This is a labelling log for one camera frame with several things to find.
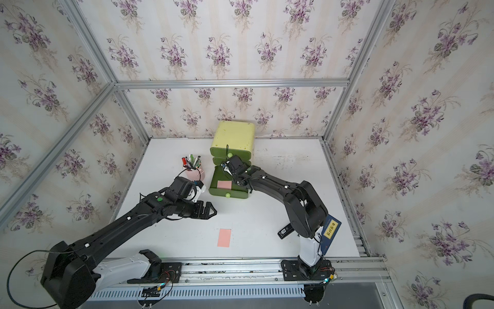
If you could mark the yellow green drawer cabinet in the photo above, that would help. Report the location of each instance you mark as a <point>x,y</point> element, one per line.
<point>234,134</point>

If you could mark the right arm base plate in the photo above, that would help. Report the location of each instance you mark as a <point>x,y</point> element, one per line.
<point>305,270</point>

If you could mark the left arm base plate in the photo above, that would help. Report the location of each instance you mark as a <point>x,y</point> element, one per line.
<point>165,272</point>

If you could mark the small circuit board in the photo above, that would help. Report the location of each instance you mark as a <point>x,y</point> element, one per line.
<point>151,292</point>

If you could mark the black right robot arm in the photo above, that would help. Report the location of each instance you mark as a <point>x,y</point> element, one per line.
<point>305,209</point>

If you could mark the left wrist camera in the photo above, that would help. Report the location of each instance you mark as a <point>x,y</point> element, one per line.
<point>198,189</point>

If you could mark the green drawer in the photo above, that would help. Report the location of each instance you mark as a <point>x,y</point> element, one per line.
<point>236,191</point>
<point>224,152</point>

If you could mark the pink sticky pad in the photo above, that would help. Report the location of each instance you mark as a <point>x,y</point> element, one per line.
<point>224,184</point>
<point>224,238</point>

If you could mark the aluminium front rail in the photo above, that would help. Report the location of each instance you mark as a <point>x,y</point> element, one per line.
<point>241,271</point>

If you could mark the pink pen cup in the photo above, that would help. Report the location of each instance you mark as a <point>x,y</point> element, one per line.
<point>195,174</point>

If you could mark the green bottom drawer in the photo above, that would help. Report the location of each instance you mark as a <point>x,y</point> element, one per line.
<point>236,191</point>

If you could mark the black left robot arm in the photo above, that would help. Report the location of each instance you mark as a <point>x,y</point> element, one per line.
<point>72,273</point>

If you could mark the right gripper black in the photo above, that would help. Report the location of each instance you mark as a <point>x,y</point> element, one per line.
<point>243,163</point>

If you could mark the dark blue notebook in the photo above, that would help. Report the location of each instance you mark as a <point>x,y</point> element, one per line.
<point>328,233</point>

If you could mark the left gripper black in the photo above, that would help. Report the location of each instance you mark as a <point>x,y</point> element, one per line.
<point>199,212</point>

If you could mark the green top drawer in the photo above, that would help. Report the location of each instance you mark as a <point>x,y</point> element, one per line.
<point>224,152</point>

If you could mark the pens in cup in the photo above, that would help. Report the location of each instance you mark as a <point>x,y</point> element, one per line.
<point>191,162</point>

